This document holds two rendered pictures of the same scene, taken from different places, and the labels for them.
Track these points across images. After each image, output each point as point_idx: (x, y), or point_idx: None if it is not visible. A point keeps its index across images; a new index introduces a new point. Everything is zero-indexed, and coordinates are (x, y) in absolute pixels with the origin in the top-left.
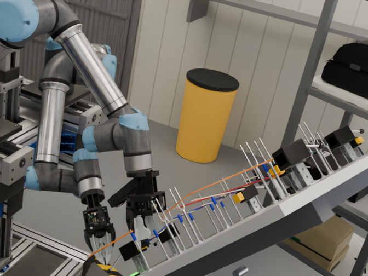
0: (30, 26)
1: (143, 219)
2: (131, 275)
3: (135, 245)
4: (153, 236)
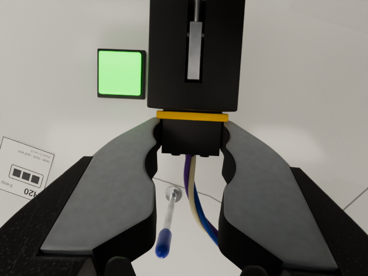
0: None
1: (219, 237)
2: (106, 93)
3: (160, 108)
4: (190, 203)
